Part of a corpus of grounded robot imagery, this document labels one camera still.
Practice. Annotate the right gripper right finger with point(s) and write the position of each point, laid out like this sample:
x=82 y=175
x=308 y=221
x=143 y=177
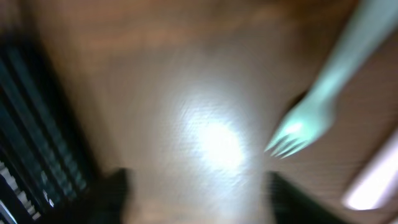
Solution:
x=289 y=205

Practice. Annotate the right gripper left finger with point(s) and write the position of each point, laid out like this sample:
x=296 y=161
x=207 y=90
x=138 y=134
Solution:
x=103 y=204

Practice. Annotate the dark green plastic basket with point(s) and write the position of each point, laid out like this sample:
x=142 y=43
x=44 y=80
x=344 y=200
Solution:
x=39 y=133

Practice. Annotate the white plastic spoon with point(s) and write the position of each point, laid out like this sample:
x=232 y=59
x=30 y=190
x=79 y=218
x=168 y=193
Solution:
x=377 y=182

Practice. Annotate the mint green plastic fork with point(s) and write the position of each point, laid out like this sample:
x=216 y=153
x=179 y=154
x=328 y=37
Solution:
x=369 y=26

